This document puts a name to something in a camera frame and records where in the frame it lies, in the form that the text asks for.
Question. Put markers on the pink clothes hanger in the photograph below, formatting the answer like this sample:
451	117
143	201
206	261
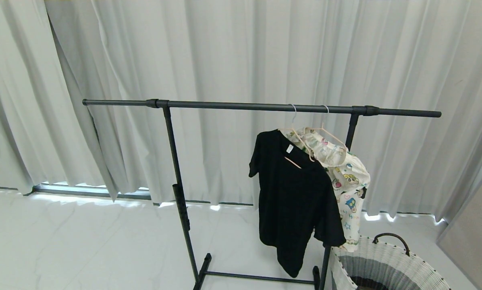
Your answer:
333	135
301	141

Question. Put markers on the black garment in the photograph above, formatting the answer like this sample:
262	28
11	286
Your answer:
293	201

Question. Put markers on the cream printed garment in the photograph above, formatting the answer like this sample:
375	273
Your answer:
345	177

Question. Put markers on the black clothes rack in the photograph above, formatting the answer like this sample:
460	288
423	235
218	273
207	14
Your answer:
245	106

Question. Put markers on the white laundry basket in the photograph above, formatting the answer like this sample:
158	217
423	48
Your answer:
386	262

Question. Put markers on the window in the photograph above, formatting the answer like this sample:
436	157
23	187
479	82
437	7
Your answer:
84	190

